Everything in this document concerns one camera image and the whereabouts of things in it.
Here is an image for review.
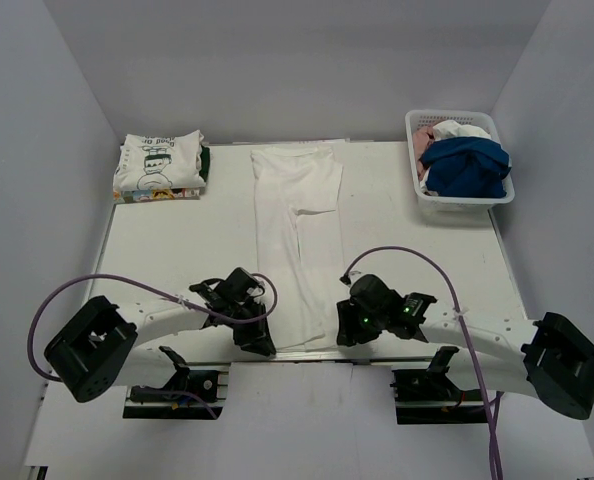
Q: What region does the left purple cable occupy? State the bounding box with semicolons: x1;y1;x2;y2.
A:
29;272;279;384

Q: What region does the white t-shirt red print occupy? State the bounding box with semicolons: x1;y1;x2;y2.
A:
251;146;344;351

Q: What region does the folded colourful print t-shirt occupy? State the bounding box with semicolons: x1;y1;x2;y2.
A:
113;187;205;204

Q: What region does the pink cloth in basket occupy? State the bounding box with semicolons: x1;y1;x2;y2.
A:
412;125;435;180

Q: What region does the folded dark green t-shirt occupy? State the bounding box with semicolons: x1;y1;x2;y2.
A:
199;145;211;183

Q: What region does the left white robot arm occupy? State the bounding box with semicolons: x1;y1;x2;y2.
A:
35;267;278;409

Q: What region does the purple cable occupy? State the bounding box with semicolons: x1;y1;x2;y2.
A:
344;245;504;480
29;272;279;384

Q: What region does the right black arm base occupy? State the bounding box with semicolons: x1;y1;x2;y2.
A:
390;346;487;425

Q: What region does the blue t-shirt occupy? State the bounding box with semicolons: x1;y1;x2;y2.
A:
421;137;511;199

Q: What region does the plain white t-shirt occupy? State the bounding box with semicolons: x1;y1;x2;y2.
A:
432;119;491;141

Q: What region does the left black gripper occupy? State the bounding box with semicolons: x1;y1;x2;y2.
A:
225;299;275;356

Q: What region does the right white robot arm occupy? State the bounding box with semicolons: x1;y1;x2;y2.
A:
337;272;594;420

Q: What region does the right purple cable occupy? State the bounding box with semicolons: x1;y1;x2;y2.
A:
344;245;504;480

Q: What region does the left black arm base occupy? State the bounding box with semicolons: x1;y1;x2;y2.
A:
122;346;227;421

